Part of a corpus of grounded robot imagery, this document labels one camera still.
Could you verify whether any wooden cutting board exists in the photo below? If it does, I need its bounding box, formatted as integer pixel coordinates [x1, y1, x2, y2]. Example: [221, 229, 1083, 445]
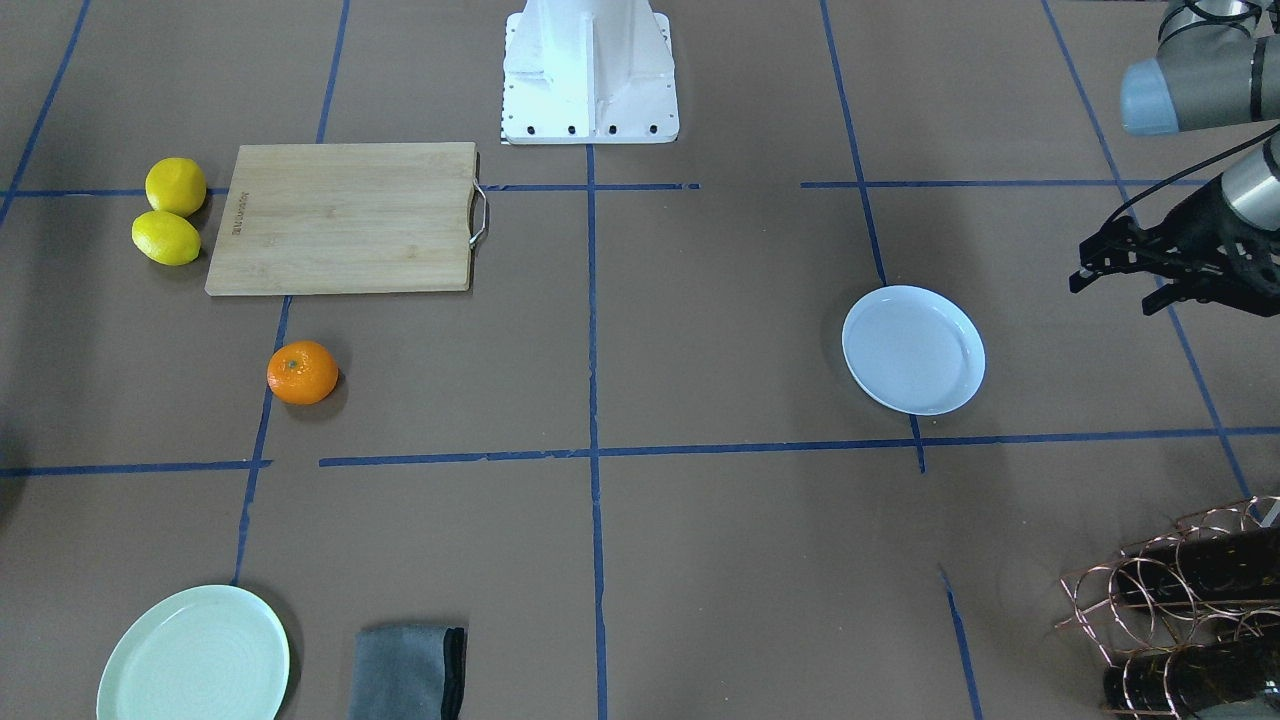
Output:
[205, 142, 489, 297]

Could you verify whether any light blue plate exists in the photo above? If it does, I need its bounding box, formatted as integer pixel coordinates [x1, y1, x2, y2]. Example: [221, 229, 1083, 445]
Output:
[840, 284, 987, 416]

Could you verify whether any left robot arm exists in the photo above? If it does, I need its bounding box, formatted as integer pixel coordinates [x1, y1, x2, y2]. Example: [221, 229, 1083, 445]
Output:
[1068, 1, 1279, 316]

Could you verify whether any grey folded cloth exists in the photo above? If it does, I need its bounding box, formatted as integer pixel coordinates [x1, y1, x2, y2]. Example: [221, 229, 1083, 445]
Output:
[347, 624, 467, 719]

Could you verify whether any copper wire bottle rack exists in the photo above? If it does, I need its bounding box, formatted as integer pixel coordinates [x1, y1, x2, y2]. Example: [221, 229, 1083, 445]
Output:
[1059, 496, 1279, 719]

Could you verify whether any yellow lemon by board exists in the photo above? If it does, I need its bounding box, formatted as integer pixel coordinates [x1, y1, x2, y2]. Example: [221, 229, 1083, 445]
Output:
[131, 210, 202, 266]

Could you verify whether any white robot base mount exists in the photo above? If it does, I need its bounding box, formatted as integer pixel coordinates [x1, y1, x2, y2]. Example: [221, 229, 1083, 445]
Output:
[500, 1, 681, 146]

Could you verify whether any yellow lemon near edge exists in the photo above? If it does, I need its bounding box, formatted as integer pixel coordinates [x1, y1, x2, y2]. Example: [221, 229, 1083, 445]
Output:
[143, 158, 209, 218]

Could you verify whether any light green plate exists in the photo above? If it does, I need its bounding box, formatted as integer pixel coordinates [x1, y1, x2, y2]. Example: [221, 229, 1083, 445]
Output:
[95, 584, 291, 719]

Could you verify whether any dark green wine bottle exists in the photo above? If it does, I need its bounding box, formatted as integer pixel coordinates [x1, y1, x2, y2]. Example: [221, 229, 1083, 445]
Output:
[1108, 527, 1279, 612]

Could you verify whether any orange fruit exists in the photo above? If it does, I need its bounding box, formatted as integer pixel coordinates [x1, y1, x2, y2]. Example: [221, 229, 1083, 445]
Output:
[266, 340, 340, 405]

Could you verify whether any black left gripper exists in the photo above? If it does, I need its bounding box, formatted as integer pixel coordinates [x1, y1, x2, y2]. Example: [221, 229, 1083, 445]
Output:
[1068, 178, 1279, 316]

